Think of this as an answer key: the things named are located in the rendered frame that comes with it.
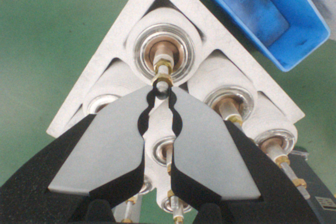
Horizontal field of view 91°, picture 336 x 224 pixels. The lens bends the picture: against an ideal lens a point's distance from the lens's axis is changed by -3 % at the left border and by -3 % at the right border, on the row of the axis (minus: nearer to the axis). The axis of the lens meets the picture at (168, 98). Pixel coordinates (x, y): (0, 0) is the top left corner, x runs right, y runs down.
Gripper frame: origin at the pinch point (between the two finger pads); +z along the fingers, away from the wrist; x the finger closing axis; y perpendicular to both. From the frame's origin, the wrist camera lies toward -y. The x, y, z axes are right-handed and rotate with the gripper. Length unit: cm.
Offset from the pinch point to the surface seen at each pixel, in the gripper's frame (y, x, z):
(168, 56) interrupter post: -0.2, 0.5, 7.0
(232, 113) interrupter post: 6.7, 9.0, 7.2
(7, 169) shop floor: 61, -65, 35
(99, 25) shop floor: 1.4, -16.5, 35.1
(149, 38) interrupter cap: -1.3, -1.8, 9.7
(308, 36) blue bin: -0.5, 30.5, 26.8
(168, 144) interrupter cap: 15.2, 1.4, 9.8
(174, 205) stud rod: 16.7, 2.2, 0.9
